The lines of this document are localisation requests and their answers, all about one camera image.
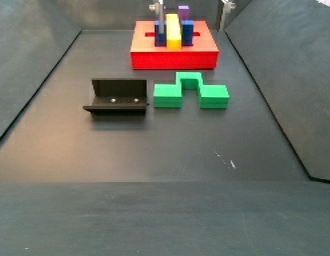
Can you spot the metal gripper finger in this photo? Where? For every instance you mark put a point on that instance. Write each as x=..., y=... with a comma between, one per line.
x=157, y=8
x=227, y=7

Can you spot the black angle fixture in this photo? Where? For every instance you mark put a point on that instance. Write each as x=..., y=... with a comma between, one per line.
x=119, y=95

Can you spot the blue post left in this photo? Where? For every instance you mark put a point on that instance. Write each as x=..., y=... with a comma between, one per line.
x=160, y=41

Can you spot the purple post right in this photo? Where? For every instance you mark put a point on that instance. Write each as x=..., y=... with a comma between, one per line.
x=183, y=11

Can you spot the red board base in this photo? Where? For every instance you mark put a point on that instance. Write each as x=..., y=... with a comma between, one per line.
x=148, y=57

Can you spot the blue post right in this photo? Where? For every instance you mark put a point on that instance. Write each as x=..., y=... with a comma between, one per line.
x=187, y=32

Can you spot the blue post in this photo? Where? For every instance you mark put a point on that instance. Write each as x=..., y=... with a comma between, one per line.
x=187, y=32
x=160, y=41

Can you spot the yellow long bar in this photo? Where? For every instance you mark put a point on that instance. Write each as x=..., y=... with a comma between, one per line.
x=173, y=31

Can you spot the green stepped block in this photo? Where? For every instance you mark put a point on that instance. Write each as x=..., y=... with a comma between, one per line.
x=212, y=95

